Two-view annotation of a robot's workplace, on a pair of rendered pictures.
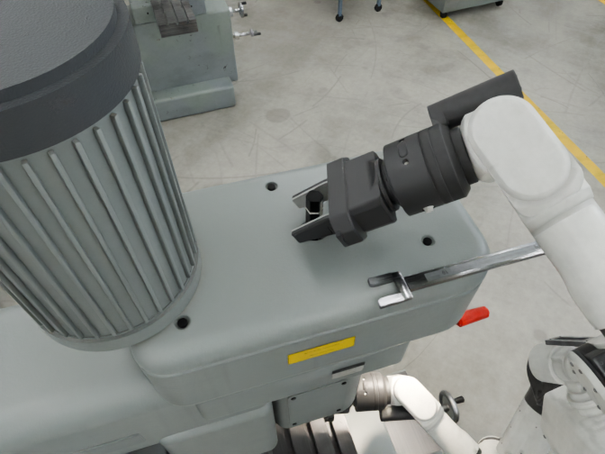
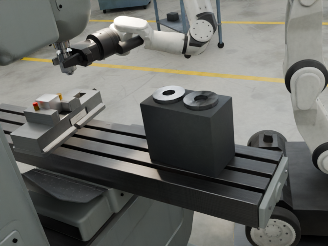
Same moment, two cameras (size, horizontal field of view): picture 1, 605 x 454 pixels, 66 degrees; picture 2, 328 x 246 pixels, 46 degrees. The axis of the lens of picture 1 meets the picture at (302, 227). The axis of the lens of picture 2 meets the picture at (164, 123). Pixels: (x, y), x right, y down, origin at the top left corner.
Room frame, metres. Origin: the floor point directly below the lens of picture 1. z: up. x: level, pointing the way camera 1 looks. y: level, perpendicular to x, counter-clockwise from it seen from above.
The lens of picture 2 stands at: (-0.65, 0.49, 1.60)
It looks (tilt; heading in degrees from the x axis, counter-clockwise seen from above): 29 degrees down; 321
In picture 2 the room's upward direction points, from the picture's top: 9 degrees counter-clockwise
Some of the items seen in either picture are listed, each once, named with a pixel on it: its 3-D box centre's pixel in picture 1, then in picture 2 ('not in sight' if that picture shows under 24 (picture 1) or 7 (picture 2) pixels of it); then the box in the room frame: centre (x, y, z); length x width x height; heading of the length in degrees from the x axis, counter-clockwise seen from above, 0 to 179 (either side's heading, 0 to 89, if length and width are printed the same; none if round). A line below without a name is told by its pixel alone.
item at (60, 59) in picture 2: not in sight; (67, 62); (0.38, -0.02, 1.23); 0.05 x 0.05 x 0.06
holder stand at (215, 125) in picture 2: not in sight; (188, 127); (0.01, -0.14, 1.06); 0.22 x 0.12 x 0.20; 12
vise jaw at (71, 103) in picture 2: not in sight; (61, 102); (0.53, -0.03, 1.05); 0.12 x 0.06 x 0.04; 19
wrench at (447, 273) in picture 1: (465, 267); not in sight; (0.31, -0.20, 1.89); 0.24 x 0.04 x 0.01; 107
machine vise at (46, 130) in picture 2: not in sight; (58, 113); (0.52, 0.00, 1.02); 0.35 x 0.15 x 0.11; 109
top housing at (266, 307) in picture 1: (303, 265); not in sight; (0.37, 0.00, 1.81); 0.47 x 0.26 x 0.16; 107
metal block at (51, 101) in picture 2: not in sight; (49, 105); (0.51, 0.02, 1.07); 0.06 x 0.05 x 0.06; 19
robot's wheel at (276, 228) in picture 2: not in sight; (272, 229); (-0.07, -0.42, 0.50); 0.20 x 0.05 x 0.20; 35
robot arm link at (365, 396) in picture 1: (346, 393); (90, 50); (0.38, -0.11, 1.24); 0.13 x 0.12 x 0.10; 3
